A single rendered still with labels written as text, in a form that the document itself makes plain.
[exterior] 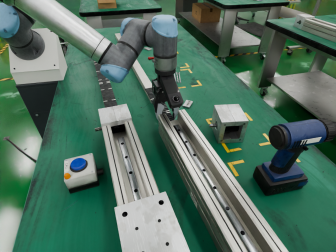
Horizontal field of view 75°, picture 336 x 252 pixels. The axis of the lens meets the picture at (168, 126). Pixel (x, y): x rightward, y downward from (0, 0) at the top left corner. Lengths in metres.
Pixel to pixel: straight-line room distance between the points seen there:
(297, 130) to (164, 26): 0.43
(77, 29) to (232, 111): 0.53
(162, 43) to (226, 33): 2.60
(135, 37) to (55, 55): 0.63
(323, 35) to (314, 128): 1.58
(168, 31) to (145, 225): 0.50
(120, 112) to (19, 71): 0.67
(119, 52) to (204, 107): 0.44
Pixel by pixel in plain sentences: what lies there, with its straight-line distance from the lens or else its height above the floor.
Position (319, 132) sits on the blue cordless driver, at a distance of 0.59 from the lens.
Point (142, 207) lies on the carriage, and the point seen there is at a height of 0.90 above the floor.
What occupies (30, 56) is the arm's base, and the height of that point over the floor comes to 0.91.
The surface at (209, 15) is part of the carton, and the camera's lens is 4.56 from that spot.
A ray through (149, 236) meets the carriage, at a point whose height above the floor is 0.90.
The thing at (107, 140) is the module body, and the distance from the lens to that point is 0.67.
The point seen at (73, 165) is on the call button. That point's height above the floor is 0.85.
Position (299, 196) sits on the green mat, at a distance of 0.72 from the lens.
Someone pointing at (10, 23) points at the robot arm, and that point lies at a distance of 1.12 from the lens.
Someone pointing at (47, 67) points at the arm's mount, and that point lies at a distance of 1.26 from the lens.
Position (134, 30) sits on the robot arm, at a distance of 0.73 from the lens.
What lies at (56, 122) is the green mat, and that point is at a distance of 0.96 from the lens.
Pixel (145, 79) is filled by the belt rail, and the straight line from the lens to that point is 1.09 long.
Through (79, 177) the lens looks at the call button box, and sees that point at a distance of 0.64.
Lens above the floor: 1.31
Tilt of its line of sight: 39 degrees down
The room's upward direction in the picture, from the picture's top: straight up
